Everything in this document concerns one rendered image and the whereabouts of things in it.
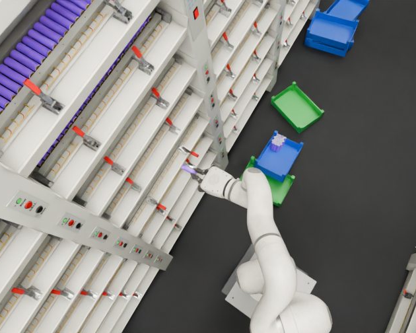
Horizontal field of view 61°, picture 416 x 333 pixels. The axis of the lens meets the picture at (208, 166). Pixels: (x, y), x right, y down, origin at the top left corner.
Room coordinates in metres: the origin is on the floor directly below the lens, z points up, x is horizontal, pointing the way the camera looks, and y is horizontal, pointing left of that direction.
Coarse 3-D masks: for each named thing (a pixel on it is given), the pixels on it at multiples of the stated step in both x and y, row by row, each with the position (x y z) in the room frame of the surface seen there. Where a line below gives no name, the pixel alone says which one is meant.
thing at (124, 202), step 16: (192, 96) 0.79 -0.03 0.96; (176, 112) 0.73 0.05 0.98; (192, 112) 0.72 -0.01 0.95; (160, 128) 0.68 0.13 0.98; (176, 128) 0.66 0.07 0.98; (160, 144) 0.63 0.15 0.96; (144, 160) 0.58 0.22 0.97; (160, 160) 0.57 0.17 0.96; (128, 176) 0.53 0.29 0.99; (144, 176) 0.52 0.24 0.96; (128, 192) 0.48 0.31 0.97; (144, 192) 0.47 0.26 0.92; (112, 208) 0.44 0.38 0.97; (128, 208) 0.42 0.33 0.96; (112, 224) 0.37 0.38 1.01
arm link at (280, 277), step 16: (272, 240) 0.13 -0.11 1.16; (272, 256) 0.08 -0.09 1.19; (288, 256) 0.07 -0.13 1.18; (272, 272) 0.04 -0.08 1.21; (288, 272) 0.03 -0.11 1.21; (272, 288) 0.01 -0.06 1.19; (288, 288) -0.01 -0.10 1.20; (272, 304) -0.03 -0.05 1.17; (288, 304) -0.04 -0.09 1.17; (256, 320) -0.06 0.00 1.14; (272, 320) -0.07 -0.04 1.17
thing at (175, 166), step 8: (200, 112) 0.80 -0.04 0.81; (200, 120) 0.78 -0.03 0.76; (208, 120) 0.77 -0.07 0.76; (192, 128) 0.76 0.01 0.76; (200, 128) 0.75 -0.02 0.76; (192, 136) 0.72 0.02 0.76; (200, 136) 0.73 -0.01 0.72; (192, 144) 0.69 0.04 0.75; (176, 152) 0.67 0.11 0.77; (176, 160) 0.63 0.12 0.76; (184, 160) 0.63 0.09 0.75; (176, 168) 0.60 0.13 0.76; (168, 176) 0.57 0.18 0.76; (160, 184) 0.55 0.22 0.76; (168, 184) 0.54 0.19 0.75; (152, 192) 0.52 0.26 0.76; (160, 192) 0.51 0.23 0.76; (144, 208) 0.47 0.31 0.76; (152, 208) 0.46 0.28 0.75; (136, 216) 0.44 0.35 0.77; (144, 216) 0.43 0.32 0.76; (136, 224) 0.41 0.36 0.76; (144, 224) 0.40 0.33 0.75; (128, 232) 0.38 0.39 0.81; (136, 232) 0.38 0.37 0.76
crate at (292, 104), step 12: (276, 96) 1.17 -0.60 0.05; (288, 96) 1.17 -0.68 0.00; (300, 96) 1.14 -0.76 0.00; (276, 108) 1.11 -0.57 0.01; (288, 108) 1.08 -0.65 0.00; (300, 108) 1.05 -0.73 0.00; (312, 108) 1.02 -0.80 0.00; (288, 120) 0.99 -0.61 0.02; (300, 120) 0.97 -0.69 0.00; (312, 120) 0.92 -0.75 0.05; (300, 132) 0.88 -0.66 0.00
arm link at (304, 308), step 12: (264, 288) 0.01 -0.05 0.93; (300, 300) -0.05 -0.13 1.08; (312, 300) -0.06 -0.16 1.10; (288, 312) -0.06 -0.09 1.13; (300, 312) -0.07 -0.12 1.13; (312, 312) -0.08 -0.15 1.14; (324, 312) -0.09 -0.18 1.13; (288, 324) -0.09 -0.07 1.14; (300, 324) -0.10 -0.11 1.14; (312, 324) -0.11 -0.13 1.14; (324, 324) -0.12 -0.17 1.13
